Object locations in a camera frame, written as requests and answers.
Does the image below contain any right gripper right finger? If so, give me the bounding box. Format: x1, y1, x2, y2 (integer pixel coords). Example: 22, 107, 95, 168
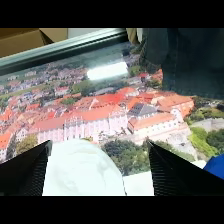
147, 139, 224, 197

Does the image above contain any dark grey garment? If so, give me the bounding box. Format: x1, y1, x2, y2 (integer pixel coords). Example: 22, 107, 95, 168
139, 28, 224, 101

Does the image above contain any white garment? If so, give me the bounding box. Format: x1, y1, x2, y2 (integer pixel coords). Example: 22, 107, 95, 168
42, 138, 127, 197

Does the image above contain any brown cardboard box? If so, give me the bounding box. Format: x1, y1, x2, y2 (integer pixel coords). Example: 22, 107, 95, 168
0, 28, 69, 59

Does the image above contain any blue garment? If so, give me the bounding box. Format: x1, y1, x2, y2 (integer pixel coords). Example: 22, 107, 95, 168
202, 153, 224, 181

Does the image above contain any silver frame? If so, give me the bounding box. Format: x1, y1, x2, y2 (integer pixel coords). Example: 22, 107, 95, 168
0, 28, 129, 76

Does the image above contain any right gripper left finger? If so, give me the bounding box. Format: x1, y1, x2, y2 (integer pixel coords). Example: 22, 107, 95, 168
0, 139, 53, 197

